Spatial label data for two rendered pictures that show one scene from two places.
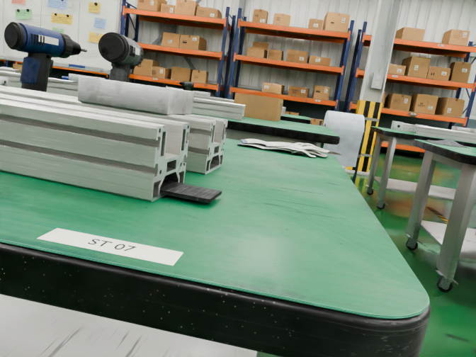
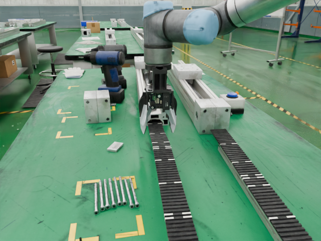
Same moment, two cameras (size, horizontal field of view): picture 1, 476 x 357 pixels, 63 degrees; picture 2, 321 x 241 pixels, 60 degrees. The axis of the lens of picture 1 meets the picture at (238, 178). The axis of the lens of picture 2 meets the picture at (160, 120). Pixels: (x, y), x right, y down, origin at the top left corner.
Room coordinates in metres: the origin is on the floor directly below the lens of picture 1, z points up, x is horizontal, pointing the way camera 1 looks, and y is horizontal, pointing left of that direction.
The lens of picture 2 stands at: (1.08, 1.71, 1.18)
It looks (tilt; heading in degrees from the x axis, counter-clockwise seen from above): 22 degrees down; 252
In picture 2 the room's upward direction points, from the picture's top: straight up
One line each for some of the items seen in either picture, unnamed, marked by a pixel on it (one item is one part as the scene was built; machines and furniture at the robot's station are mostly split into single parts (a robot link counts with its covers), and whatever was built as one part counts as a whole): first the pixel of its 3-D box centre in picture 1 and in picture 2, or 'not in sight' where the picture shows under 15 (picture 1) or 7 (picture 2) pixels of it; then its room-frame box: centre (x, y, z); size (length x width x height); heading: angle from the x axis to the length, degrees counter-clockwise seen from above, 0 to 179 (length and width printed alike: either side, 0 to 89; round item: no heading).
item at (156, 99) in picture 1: (137, 103); (144, 64); (0.68, 0.19, 0.87); 0.16 x 0.11 x 0.07; 78
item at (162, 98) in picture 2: not in sight; (158, 86); (0.85, 1.00, 0.97); 0.09 x 0.08 x 0.12; 78
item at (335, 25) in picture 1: (286, 76); not in sight; (10.36, -0.88, 1.59); 2.83 x 0.98 x 3.17; 82
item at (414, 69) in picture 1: (406, 93); not in sight; (9.96, -3.86, 1.55); 2.83 x 0.98 x 3.10; 82
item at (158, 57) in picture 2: not in sight; (159, 56); (0.85, 0.99, 1.05); 0.08 x 0.08 x 0.05
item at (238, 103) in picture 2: not in sight; (229, 103); (0.48, 0.77, 0.81); 0.10 x 0.08 x 0.06; 168
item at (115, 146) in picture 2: not in sight; (115, 147); (0.97, 0.95, 0.78); 0.05 x 0.03 x 0.01; 54
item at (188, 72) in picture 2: not in sight; (187, 73); (0.54, 0.47, 0.87); 0.16 x 0.11 x 0.07; 78
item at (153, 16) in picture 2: not in sight; (159, 24); (0.85, 0.99, 1.13); 0.09 x 0.08 x 0.11; 121
